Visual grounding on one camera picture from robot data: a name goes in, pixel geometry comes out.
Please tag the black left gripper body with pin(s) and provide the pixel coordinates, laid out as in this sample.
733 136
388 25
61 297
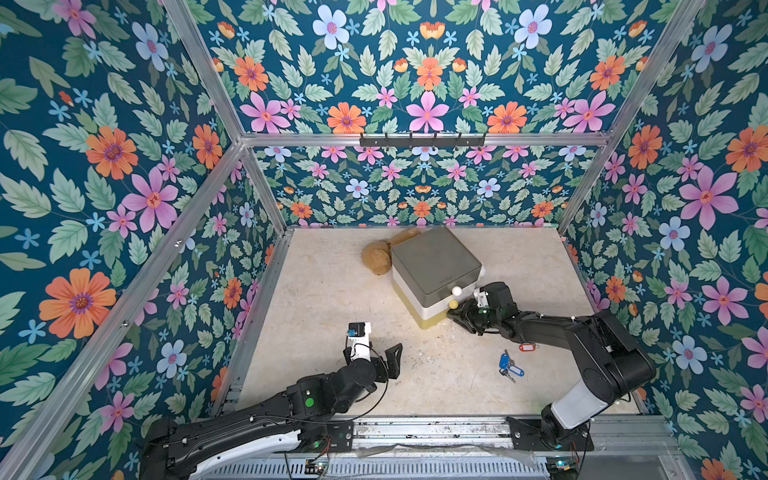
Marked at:
380 376

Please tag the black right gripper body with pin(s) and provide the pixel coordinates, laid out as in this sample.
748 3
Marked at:
471 315

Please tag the white drawer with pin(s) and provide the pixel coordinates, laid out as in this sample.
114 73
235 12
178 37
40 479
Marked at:
401 282

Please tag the yellow bottom drawer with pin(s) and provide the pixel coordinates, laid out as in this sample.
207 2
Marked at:
432 321

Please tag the grey three-drawer cabinet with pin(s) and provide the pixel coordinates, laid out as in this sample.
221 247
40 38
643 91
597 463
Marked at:
437 250

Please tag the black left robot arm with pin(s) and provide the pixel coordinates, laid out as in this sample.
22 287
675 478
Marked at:
301 418

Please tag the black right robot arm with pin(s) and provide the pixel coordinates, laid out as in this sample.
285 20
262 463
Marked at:
610 362

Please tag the brown plush teddy bear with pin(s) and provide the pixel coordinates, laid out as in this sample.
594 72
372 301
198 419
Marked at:
377 256

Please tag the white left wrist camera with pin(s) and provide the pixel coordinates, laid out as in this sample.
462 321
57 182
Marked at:
357 344

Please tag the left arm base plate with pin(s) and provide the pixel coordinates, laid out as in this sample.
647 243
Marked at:
335 436

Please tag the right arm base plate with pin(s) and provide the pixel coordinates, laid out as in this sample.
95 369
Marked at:
545 433

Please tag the black wall hook rack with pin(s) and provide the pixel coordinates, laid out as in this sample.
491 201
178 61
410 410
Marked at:
410 140

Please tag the aluminium front rail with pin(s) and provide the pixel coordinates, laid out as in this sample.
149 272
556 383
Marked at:
472 447

